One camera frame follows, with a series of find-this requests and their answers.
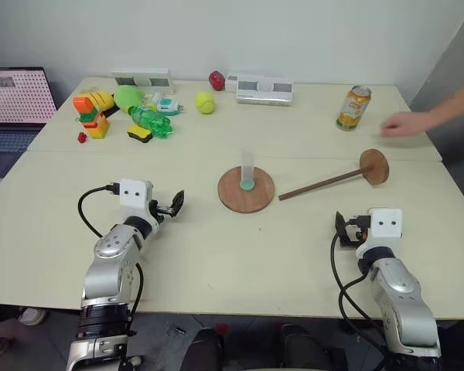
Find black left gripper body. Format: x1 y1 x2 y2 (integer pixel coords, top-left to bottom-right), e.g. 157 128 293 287
148 199 176 226

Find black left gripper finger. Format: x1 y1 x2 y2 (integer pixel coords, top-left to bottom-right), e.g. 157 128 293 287
170 189 186 217

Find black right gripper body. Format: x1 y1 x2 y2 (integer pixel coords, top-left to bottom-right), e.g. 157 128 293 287
338 216 370 249

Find round wooden base with tube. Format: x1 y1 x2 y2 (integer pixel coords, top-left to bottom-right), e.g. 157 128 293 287
217 165 276 214

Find wooden peg stand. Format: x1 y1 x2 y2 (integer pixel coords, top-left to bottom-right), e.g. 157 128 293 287
278 148 391 203

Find person's bare hand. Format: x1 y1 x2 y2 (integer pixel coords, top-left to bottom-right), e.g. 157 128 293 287
380 111 434 139

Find clear tube with green collar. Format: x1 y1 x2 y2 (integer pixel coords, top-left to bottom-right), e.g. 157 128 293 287
239 151 257 192

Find yellow black sponge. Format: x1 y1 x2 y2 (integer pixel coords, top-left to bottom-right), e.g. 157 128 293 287
125 124 154 145

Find green plastic bottle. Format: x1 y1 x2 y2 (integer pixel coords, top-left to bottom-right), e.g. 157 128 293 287
127 104 176 139

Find teal white small device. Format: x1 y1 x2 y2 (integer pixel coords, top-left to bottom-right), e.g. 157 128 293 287
155 97 187 117

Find yellow-green tennis ball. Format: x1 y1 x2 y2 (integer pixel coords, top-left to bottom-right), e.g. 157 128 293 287
194 90 217 115

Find orange juice can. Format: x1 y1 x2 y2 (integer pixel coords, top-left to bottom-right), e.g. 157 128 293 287
335 84 373 133

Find colourful building block tower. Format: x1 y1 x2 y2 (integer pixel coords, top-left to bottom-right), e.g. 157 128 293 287
72 95 111 141

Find dark rounded shape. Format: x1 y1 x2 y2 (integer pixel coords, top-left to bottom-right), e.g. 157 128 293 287
180 327 224 371
279 323 334 371

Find yellow black striped toy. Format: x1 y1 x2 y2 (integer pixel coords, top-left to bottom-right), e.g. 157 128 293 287
80 90 119 117

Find white box with grey panels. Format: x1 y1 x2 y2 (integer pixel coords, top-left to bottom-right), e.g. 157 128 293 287
109 68 176 94
235 77 295 107

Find red apple toy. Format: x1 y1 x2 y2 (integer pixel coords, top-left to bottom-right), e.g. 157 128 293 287
208 70 227 92

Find white shoe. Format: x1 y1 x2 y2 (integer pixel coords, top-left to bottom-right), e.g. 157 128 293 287
16 306 48 327

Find open laptop computer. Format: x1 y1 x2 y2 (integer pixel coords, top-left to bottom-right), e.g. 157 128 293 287
0 66 59 179

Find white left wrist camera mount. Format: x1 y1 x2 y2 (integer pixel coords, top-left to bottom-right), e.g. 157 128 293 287
119 178 155 224

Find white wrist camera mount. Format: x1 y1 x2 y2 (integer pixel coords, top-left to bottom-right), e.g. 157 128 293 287
119 178 155 224
367 207 404 253

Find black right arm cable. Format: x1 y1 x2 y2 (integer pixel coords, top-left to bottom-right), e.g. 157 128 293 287
329 215 392 371

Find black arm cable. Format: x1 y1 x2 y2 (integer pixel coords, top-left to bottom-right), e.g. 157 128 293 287
329 215 392 371
77 184 121 239

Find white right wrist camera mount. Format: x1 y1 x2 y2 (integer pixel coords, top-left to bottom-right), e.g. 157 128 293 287
367 207 404 253

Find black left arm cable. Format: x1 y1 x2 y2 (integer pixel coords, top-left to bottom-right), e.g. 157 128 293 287
77 184 121 239

